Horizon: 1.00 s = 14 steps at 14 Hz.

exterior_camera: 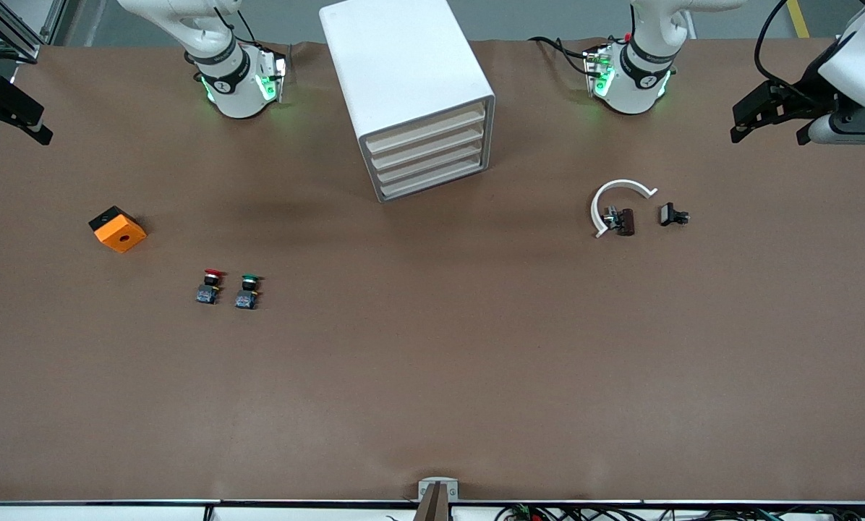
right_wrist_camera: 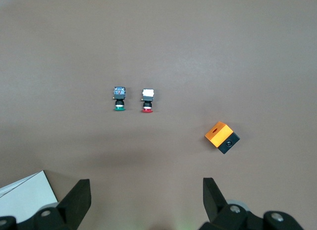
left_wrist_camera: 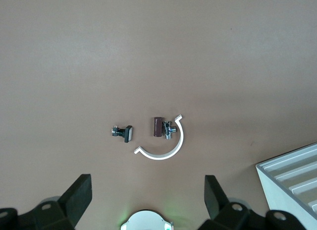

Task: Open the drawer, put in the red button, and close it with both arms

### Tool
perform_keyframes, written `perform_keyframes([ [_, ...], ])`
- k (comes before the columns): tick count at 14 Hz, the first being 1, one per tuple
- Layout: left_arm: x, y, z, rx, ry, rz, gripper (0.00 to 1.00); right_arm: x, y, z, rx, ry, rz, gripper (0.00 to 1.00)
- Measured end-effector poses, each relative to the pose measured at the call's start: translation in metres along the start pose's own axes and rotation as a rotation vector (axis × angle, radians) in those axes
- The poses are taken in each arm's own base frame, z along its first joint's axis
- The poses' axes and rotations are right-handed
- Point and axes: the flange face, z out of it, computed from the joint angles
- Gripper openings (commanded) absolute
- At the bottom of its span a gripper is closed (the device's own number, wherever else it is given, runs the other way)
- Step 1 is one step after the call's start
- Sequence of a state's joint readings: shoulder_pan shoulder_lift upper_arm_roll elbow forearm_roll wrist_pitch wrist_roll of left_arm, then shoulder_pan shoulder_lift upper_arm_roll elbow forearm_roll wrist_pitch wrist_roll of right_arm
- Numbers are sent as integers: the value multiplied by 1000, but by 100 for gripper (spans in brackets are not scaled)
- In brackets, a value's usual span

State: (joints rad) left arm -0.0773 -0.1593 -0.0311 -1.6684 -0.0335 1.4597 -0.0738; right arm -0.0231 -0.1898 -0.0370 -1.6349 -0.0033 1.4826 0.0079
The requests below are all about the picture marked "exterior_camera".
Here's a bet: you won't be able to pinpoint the red push button switch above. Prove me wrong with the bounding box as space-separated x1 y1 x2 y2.
196 268 225 305

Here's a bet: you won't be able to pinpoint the white drawer cabinet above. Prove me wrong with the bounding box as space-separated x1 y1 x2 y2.
319 0 497 204

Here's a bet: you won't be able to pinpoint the orange box with black base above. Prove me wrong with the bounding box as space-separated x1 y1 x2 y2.
88 206 148 254

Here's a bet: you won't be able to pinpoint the dark brown electrical component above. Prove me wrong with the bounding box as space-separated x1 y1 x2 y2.
603 206 636 237

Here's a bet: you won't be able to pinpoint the brown table cover sheet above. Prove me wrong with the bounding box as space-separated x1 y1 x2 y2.
0 36 865 504

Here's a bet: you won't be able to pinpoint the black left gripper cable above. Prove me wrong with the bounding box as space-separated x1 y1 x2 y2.
755 0 814 99

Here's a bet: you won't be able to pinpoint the aluminium frame profile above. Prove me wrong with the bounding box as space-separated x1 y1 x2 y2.
0 0 68 62

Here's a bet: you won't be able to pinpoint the white curved plastic ring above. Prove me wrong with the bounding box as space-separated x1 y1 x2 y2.
590 179 659 240

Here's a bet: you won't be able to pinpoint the black arm base cable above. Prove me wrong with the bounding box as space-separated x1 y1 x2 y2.
529 35 597 77

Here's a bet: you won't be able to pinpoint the green push button switch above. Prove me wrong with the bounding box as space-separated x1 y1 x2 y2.
234 274 263 310

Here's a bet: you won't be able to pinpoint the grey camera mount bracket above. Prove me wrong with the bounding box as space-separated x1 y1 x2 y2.
414 477 460 521

